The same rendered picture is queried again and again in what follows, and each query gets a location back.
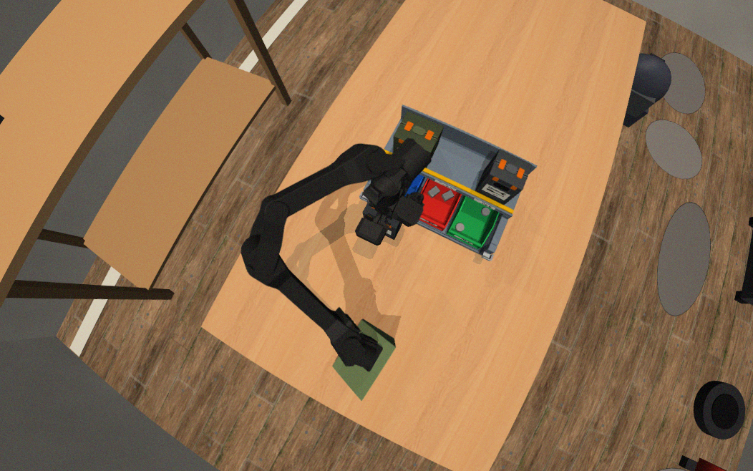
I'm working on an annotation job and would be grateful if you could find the yellow flat bar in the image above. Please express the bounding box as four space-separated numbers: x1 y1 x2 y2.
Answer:
423 168 514 214

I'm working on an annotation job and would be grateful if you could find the blue bin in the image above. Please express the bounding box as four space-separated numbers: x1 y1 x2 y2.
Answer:
405 175 425 196

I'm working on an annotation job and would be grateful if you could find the grey metal bin rack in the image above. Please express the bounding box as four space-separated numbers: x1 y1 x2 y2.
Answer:
384 105 537 261

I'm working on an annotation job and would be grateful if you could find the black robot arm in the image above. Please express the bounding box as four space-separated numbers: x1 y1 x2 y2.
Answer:
241 138 432 372

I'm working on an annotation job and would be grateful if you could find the red open bin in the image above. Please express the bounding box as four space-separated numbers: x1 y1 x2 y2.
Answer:
419 178 462 231

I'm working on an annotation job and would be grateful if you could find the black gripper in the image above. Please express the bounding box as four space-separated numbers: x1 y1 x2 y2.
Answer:
355 180 411 246

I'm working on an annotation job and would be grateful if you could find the green open bin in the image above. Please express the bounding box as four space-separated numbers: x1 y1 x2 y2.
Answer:
446 196 500 249

